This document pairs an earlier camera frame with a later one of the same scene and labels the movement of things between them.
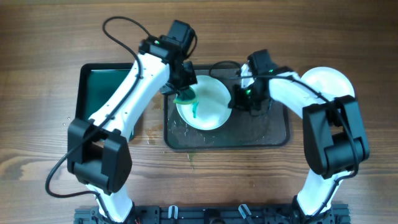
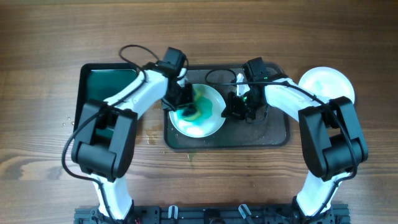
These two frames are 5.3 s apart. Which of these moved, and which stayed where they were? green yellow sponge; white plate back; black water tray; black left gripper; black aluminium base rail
Moved: green yellow sponge; white plate back; black left gripper
Stayed: black aluminium base rail; black water tray
